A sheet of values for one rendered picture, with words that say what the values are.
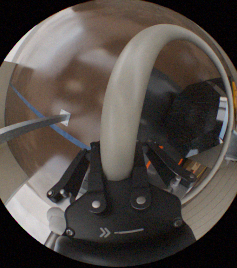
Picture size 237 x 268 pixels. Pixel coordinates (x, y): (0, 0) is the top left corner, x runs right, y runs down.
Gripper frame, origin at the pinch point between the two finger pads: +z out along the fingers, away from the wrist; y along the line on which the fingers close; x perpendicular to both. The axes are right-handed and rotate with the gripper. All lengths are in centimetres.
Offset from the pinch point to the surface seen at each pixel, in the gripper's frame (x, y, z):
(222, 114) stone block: 4, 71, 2
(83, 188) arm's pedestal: -27.8, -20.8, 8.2
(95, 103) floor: 17, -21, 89
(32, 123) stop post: 11, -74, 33
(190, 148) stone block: -25, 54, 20
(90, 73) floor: 63, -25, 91
